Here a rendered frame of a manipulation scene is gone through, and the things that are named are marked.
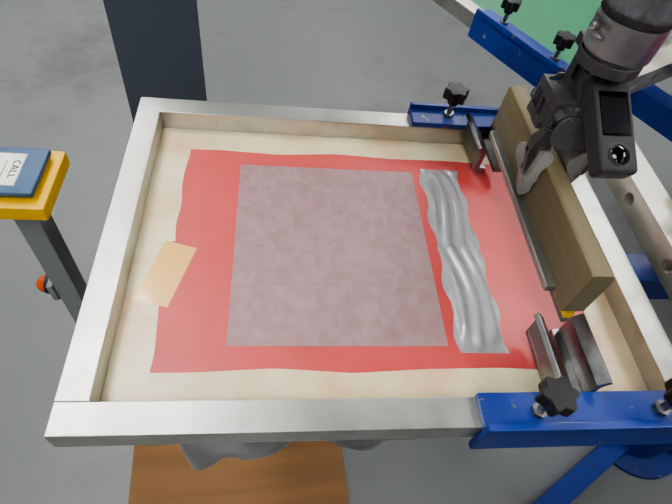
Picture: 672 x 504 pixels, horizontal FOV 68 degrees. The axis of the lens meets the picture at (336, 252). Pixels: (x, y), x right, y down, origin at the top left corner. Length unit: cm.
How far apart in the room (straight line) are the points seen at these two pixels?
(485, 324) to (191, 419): 41
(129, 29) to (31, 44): 197
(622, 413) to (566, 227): 24
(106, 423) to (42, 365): 123
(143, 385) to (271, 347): 16
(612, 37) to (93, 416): 68
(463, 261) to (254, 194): 35
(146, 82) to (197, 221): 55
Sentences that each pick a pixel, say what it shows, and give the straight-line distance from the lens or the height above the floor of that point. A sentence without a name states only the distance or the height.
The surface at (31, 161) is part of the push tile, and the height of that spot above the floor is 97.
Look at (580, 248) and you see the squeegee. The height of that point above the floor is 114.
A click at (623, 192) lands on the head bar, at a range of 97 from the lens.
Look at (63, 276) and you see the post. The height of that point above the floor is 71.
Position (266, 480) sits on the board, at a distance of 157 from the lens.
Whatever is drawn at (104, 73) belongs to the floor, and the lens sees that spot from 286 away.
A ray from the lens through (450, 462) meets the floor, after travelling 170.
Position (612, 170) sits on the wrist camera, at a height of 122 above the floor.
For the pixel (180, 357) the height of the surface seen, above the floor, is 95.
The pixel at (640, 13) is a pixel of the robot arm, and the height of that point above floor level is 135.
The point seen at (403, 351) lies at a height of 96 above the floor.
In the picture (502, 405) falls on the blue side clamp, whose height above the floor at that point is 100.
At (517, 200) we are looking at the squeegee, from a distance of 75.
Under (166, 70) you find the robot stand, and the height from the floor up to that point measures 86.
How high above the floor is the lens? 156
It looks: 52 degrees down
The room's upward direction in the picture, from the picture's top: 11 degrees clockwise
